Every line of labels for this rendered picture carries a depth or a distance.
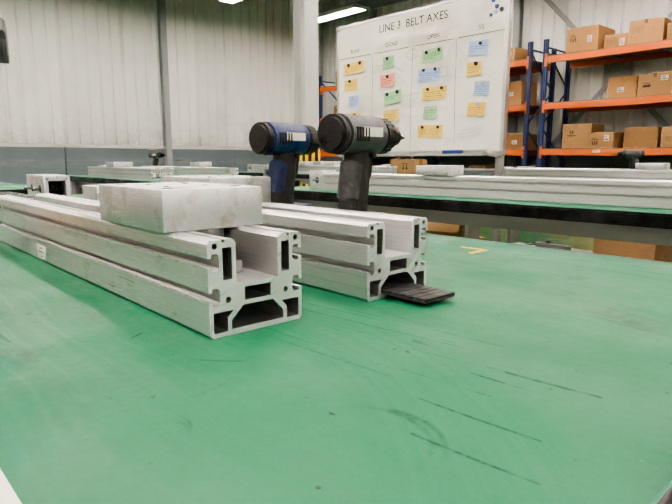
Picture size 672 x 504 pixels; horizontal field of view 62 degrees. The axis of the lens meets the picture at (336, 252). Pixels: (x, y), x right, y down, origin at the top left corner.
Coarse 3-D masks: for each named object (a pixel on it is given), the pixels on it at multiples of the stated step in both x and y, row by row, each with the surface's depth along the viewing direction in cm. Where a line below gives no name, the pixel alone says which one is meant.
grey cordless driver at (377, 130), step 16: (320, 128) 82; (336, 128) 80; (352, 128) 81; (368, 128) 83; (384, 128) 87; (320, 144) 83; (336, 144) 81; (352, 144) 81; (368, 144) 84; (384, 144) 88; (352, 160) 85; (368, 160) 86; (352, 176) 84; (368, 176) 87; (352, 192) 84; (368, 192) 88; (352, 208) 85
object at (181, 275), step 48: (0, 240) 106; (48, 240) 85; (96, 240) 66; (144, 240) 56; (192, 240) 48; (240, 240) 56; (288, 240) 52; (144, 288) 57; (192, 288) 49; (240, 288) 49; (288, 288) 53
